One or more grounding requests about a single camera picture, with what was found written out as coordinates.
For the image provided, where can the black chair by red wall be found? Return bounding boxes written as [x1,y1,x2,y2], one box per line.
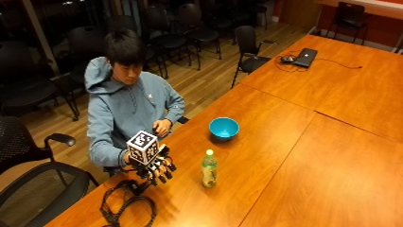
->
[325,1,370,45]

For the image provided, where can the black mesh office chair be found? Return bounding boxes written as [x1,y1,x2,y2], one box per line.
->
[0,115,79,175]
[0,161,102,227]

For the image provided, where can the black cable bundle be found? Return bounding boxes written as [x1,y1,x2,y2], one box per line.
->
[99,179,159,227]

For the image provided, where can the green drink bottle yellow cap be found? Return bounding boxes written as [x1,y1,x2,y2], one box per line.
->
[201,148,220,189]

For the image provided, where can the blue bowl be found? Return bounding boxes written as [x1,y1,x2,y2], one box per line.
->
[208,116,241,141]

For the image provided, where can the black laptop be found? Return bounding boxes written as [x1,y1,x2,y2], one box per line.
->
[293,47,320,69]

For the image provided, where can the black chair with armrests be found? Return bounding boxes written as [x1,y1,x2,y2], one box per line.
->
[229,25,278,90]

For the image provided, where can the white cube with black markers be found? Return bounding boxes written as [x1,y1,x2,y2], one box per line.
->
[127,130,161,166]

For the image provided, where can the person in blue hoodie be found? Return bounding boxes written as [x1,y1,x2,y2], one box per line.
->
[83,28,187,168]

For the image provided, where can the rows of black stacking chairs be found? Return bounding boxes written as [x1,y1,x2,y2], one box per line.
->
[0,0,270,122]

